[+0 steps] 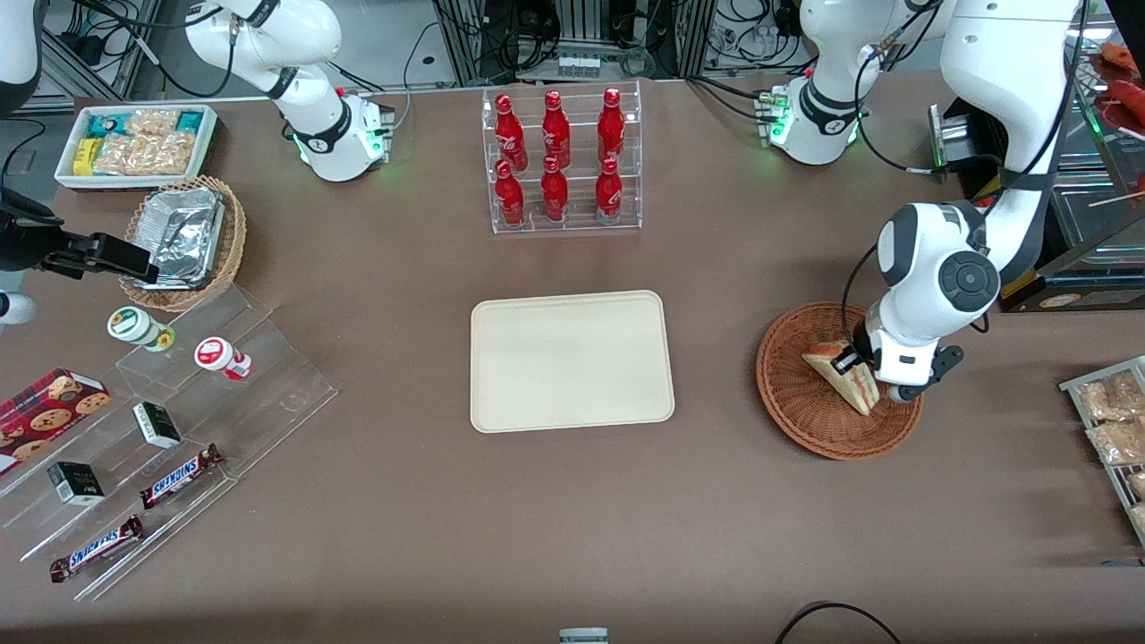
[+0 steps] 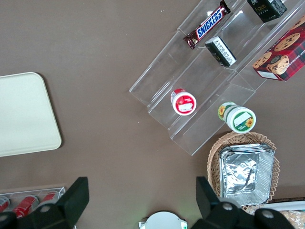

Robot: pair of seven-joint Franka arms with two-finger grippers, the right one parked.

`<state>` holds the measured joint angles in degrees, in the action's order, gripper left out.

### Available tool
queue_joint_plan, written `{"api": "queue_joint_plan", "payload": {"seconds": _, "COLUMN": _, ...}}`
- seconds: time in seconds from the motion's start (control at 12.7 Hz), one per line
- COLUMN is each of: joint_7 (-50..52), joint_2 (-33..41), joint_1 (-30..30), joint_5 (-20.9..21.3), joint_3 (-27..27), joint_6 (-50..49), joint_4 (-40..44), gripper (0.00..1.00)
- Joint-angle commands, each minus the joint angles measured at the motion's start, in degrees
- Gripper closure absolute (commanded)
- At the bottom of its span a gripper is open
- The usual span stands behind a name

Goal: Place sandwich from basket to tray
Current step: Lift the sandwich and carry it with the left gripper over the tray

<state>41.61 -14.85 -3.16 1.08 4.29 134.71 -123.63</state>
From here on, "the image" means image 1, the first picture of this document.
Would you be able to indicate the white rectangular snack bin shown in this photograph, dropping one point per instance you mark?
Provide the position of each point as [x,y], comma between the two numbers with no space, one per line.
[134,182]

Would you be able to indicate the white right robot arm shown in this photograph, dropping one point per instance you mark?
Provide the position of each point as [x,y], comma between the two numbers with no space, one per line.
[322,134]

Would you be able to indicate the clear bag of crackers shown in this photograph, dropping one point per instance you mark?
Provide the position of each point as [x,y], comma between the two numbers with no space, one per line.
[152,121]
[1109,398]
[1138,485]
[172,152]
[121,156]
[1140,517]
[1118,443]

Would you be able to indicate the black box gold lettering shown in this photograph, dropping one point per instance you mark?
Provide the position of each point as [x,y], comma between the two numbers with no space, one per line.
[76,483]

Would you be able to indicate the small grey device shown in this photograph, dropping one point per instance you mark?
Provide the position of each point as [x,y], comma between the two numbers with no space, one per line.
[583,637]

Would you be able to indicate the clear acrylic bottle rack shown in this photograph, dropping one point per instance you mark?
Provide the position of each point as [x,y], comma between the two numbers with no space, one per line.
[581,161]

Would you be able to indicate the thin wooden skewer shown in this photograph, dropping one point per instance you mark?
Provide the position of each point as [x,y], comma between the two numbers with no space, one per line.
[1118,199]

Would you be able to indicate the green sunflower yogurt cup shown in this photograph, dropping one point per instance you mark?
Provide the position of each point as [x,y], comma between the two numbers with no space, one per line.
[134,324]

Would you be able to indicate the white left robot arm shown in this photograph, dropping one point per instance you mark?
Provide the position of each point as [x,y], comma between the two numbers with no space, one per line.
[939,268]

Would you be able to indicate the grey metal snack tray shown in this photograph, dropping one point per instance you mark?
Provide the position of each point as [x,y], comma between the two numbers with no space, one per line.
[1088,431]

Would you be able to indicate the Snickers chocolate bar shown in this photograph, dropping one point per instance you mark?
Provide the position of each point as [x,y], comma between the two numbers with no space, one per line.
[179,477]
[97,548]

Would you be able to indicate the stacked aluminium foil trays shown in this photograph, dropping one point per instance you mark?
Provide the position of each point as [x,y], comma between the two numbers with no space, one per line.
[183,237]

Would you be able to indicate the red cola bottle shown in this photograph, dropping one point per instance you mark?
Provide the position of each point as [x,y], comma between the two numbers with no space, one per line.
[608,194]
[555,194]
[510,199]
[611,125]
[509,132]
[555,130]

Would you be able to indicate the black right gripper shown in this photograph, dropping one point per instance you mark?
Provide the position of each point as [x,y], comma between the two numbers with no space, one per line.
[27,240]

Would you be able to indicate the triangular sandwich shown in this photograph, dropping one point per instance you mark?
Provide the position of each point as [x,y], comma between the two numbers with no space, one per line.
[845,386]

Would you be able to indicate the cream rectangular serving tray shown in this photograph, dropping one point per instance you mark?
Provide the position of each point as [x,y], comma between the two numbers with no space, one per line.
[572,358]

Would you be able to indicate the light tan wicker basket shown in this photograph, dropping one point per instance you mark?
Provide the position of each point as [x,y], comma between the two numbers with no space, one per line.
[231,259]

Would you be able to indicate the white power strip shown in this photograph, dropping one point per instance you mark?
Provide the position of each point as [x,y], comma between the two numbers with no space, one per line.
[577,65]

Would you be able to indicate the red chocolate chip cookie box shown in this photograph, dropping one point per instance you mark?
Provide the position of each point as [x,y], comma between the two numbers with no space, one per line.
[45,411]

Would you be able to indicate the dark brown round wicker basket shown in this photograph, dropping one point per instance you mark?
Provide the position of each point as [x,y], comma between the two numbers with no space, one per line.
[805,420]

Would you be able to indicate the red strawberry yogurt cup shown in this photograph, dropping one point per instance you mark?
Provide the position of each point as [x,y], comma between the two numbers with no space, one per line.
[215,353]

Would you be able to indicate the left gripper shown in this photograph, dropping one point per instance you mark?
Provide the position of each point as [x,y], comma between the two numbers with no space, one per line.
[860,343]

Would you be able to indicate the black glass display cabinet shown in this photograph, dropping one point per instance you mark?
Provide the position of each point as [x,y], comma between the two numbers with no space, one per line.
[1100,233]

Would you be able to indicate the clear acrylic stepped shelf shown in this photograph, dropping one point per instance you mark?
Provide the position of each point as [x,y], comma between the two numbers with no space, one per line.
[268,394]

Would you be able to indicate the yellow snack packet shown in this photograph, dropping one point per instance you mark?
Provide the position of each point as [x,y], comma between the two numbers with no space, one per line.
[84,156]

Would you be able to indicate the teal snack packet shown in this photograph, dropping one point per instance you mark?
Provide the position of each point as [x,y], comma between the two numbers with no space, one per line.
[190,121]
[103,125]

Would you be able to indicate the small black white-label box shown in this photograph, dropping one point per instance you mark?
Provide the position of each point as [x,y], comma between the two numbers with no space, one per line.
[156,425]

